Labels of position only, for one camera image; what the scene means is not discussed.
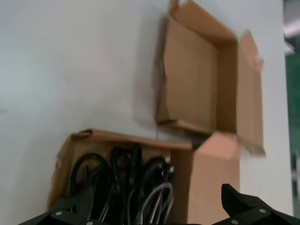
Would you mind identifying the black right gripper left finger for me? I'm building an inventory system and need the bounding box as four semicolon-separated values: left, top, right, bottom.
18;187;108;225

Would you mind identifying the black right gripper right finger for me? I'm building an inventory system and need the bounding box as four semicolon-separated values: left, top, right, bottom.
220;184;293;225

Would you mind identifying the black power cable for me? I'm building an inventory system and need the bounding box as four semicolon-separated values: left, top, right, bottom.
109;145;144;225
70;152;113;211
138;156;176;188
140;182;175;225

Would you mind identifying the cardboard box with intact edge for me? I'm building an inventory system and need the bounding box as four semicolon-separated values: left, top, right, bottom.
46;128;241;225

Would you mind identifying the cardboard box with torn edge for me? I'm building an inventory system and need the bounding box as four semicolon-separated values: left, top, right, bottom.
156;0;267;157

